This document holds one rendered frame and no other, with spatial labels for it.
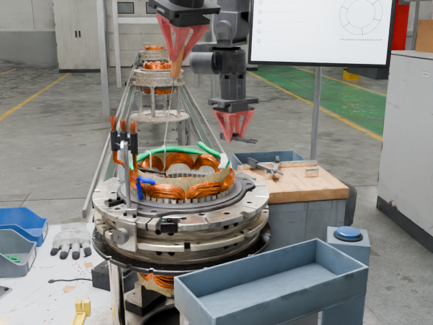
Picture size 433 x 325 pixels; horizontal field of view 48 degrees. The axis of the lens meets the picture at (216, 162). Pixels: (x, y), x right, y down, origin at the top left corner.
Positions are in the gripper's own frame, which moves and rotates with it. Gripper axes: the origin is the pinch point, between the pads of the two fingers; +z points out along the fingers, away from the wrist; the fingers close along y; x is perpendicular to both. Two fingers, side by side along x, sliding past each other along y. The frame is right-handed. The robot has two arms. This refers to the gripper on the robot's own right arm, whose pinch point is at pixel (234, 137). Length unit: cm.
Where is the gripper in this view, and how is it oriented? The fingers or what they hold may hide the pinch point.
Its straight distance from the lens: 112.7
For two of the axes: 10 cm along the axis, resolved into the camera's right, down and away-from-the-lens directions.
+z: 0.2, 9.6, 2.7
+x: 5.4, 2.2, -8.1
